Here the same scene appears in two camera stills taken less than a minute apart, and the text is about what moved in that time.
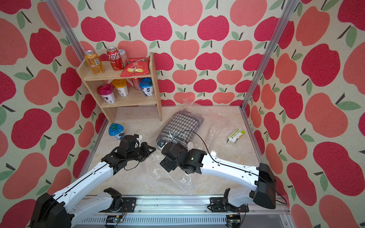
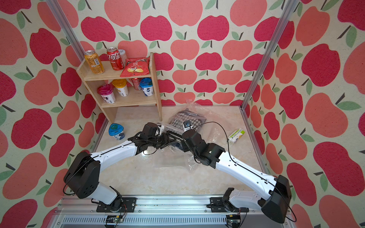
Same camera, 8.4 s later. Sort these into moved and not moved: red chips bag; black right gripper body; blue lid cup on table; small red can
Moved: black right gripper body
Not moved: small red can; red chips bag; blue lid cup on table
